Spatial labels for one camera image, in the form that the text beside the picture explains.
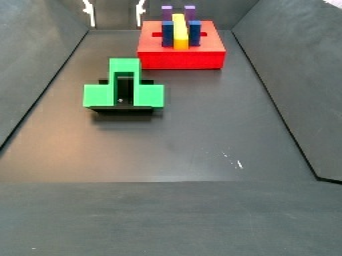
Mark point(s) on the left purple block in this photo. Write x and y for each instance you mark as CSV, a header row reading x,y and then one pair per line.
x,y
190,12

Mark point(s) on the black angled fixture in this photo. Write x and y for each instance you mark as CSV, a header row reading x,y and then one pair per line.
x,y
124,102

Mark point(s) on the red base board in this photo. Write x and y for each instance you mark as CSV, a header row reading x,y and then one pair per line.
x,y
207,56

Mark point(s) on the right purple block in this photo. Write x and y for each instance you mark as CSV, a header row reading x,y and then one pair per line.
x,y
167,12

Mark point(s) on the yellow long bar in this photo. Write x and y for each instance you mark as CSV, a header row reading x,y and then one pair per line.
x,y
180,32

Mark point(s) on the right dark blue block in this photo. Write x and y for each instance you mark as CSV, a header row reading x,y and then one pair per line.
x,y
167,33

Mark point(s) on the dark blue block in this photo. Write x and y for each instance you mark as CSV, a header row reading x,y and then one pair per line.
x,y
167,33
194,32

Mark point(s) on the purple block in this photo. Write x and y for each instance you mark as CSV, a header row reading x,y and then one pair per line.
x,y
167,12
190,12

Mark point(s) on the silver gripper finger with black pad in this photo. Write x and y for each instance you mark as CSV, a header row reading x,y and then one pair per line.
x,y
88,9

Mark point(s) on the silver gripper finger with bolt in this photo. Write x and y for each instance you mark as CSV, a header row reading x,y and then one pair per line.
x,y
139,12

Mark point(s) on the left dark blue block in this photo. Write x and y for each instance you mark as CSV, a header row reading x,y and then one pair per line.
x,y
194,32

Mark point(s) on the green bridge-shaped block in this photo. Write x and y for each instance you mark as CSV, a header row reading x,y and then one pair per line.
x,y
103,94

